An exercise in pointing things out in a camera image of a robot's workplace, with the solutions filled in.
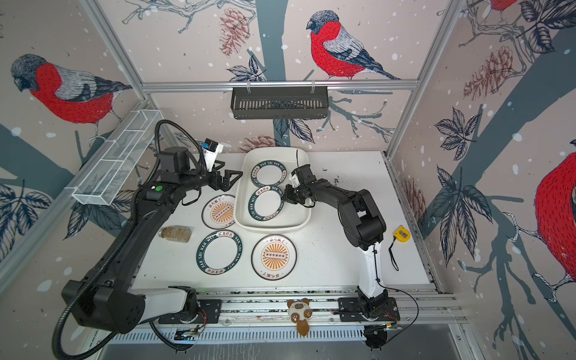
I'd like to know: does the green hao shi plate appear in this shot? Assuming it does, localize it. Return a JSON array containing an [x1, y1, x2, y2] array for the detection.
[[250, 160, 287, 188], [247, 185, 284, 221], [196, 230, 243, 275]]

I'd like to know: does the orange sunburst plate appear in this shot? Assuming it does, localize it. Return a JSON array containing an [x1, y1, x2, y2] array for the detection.
[[202, 194, 236, 230], [251, 234, 298, 281]]

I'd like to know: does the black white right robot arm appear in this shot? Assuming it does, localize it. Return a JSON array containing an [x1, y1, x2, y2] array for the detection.
[[282, 165, 389, 320]]

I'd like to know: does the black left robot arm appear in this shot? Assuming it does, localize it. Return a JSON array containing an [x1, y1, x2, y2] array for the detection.
[[55, 147, 243, 334]]

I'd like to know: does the white plastic bin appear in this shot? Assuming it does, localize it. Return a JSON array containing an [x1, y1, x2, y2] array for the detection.
[[234, 147, 311, 233]]

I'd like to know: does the yellow tape measure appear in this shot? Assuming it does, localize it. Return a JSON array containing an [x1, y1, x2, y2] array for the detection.
[[388, 226, 411, 272]]

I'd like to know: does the brown plush toy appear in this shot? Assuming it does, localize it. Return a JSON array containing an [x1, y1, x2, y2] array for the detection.
[[287, 298, 313, 337]]

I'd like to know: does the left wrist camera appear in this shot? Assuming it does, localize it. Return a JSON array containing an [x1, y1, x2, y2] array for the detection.
[[202, 138, 224, 172]]

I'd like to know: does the black wire wall basket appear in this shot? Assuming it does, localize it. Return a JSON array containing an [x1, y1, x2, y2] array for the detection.
[[230, 86, 329, 120]]

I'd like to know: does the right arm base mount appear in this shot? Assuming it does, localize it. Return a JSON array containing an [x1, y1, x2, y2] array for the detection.
[[334, 287, 400, 323]]

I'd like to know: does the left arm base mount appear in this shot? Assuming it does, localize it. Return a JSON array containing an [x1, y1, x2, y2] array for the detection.
[[158, 286, 222, 325]]

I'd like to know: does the aluminium rail base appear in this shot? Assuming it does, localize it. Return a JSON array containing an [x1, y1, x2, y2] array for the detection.
[[89, 287, 469, 347]]

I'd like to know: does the black corrugated cable conduit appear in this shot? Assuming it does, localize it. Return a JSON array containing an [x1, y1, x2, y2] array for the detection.
[[50, 119, 210, 360]]

